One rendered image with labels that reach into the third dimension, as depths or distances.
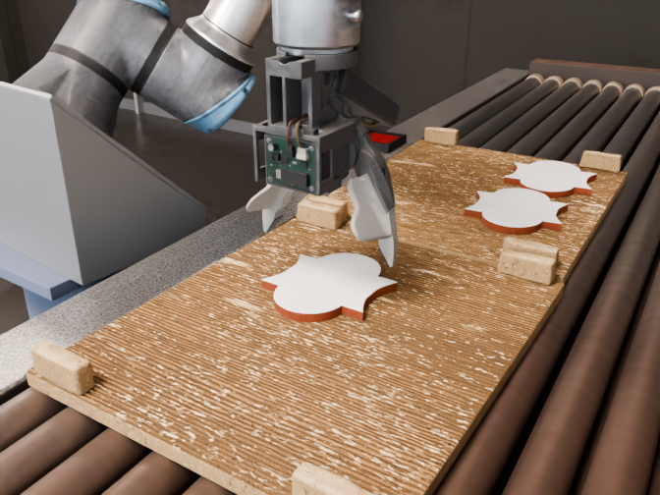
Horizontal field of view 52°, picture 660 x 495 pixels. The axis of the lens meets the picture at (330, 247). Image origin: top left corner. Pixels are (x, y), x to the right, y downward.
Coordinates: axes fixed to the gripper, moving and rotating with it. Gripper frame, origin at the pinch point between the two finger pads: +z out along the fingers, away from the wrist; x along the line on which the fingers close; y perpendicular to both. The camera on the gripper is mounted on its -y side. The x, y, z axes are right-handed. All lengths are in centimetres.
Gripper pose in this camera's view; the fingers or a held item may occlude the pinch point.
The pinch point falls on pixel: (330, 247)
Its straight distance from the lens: 68.9
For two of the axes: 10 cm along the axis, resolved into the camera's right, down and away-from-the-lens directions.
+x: 8.4, 2.3, -4.9
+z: 0.0, 9.0, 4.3
